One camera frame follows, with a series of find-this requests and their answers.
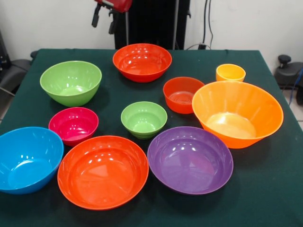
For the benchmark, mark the dark green table cloth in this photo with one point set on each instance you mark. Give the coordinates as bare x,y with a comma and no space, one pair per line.
118,94

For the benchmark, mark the small green bowl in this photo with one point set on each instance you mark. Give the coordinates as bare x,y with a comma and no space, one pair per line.
143,118

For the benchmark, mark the pink bowl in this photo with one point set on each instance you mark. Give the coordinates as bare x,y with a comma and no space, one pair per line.
73,125

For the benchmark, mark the yellow cup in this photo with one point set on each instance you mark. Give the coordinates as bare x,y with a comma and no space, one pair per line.
230,72

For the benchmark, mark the large red bowl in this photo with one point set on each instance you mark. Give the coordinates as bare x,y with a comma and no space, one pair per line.
142,63
103,175

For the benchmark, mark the black device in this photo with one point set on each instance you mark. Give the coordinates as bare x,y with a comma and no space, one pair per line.
3,54

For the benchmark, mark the small red bowl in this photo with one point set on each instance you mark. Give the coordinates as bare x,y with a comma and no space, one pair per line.
180,92

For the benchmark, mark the large green bowl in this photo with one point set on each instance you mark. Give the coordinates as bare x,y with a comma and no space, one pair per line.
71,80

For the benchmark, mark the purple bowl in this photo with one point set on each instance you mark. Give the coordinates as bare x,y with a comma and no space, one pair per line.
189,163

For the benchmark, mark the large orange bowl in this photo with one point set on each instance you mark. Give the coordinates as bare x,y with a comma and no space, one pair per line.
236,111

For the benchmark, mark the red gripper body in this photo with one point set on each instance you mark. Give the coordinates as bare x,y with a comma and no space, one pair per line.
120,6

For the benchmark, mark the blue bowl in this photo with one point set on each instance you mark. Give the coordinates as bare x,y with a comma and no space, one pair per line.
26,163

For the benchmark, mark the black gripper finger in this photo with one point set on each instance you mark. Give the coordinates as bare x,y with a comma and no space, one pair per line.
112,26
95,20

